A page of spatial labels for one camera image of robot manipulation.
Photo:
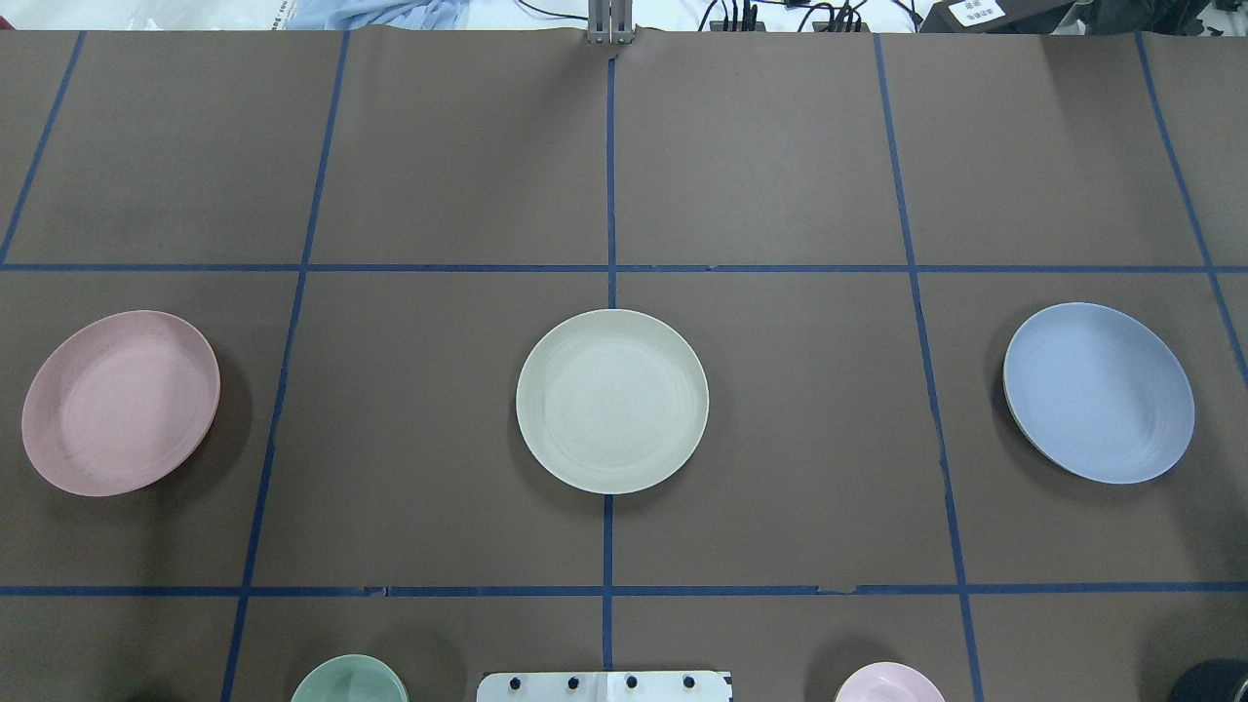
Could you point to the mint green bowl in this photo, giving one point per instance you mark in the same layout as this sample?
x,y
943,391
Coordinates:
x,y
352,677

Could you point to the dark blue pot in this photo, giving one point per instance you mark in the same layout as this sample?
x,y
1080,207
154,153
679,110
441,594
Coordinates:
x,y
1221,679

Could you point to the light blue cloth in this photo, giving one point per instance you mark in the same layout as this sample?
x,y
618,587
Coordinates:
x,y
349,15

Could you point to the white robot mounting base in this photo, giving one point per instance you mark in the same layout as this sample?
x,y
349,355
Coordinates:
x,y
678,685

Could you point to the metal bracket post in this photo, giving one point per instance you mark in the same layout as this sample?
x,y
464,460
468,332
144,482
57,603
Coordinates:
x,y
610,22

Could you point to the cream white plate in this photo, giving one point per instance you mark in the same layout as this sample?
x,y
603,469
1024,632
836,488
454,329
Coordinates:
x,y
612,401

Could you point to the light blue plate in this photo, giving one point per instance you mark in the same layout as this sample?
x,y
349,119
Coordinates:
x,y
1098,393

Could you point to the black box with label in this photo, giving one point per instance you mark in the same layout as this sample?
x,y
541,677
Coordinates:
x,y
994,17

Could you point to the pink bowl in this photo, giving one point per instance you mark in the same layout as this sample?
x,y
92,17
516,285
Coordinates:
x,y
888,681

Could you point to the pink plate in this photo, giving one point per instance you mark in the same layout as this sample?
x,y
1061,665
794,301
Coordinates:
x,y
121,403

